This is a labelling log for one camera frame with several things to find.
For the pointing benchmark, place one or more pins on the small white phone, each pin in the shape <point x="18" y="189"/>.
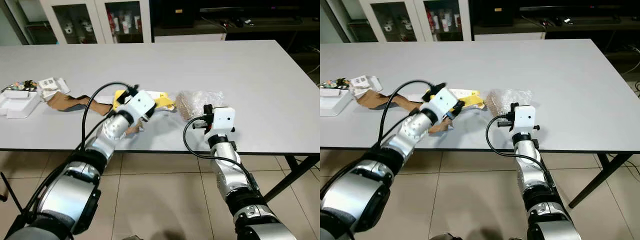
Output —
<point x="567" y="20"/>
<point x="248" y="22"/>

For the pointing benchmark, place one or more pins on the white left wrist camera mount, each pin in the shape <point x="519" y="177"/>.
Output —
<point x="140" y="105"/>
<point x="440" y="105"/>

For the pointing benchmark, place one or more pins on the white printed paper box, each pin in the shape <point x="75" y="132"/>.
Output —
<point x="362" y="82"/>
<point x="50" y="85"/>

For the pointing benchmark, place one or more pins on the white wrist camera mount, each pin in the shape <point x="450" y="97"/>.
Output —
<point x="222" y="120"/>
<point x="440" y="105"/>
<point x="140" y="105"/>
<point x="525" y="118"/>

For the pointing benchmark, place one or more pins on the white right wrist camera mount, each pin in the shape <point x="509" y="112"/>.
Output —
<point x="222" y="120"/>
<point x="525" y="118"/>

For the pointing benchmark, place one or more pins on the white glass door cabinet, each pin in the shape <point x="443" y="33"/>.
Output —
<point x="97" y="20"/>
<point x="417" y="20"/>

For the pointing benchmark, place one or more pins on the crumpled brown paper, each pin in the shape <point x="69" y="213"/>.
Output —
<point x="62" y="101"/>
<point x="372" y="98"/>

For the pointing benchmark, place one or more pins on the thin black antenna rod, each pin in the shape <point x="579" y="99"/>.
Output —
<point x="11" y="192"/>

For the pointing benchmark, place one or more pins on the clear plastic bag brown contents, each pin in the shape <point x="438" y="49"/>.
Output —
<point x="502" y="100"/>
<point x="192" y="104"/>

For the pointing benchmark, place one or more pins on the white plastic tray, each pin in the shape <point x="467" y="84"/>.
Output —
<point x="17" y="102"/>
<point x="332" y="101"/>

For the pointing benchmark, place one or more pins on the yellow plastic package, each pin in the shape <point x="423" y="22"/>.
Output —
<point x="472" y="100"/>
<point x="164" y="101"/>

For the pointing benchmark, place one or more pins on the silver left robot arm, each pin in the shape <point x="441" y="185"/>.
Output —
<point x="70" y="195"/>
<point x="350" y="195"/>

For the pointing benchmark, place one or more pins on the grey table with black legs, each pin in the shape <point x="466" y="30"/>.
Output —
<point x="550" y="65"/>
<point x="200" y="65"/>

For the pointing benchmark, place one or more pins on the dark shelf unit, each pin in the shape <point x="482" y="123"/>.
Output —
<point x="590" y="30"/>
<point x="260" y="31"/>

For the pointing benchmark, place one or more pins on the brown paper scrap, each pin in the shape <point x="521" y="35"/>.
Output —
<point x="135" y="129"/>
<point x="440" y="126"/>

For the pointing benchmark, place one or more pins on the colourful crumpled wrapper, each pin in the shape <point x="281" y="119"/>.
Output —
<point x="22" y="85"/>
<point x="340" y="83"/>

